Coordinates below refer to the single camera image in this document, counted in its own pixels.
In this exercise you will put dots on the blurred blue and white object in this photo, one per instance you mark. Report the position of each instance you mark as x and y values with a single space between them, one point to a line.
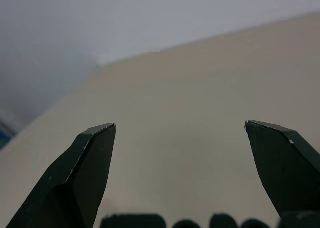
7 127

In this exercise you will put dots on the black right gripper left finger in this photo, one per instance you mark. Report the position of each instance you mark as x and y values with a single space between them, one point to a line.
82 178

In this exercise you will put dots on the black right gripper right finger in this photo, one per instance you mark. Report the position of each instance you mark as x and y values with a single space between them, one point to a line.
282 168

